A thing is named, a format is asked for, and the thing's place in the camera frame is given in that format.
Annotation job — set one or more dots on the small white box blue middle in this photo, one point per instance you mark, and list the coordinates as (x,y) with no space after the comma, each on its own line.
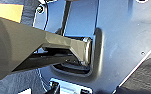
(69,87)

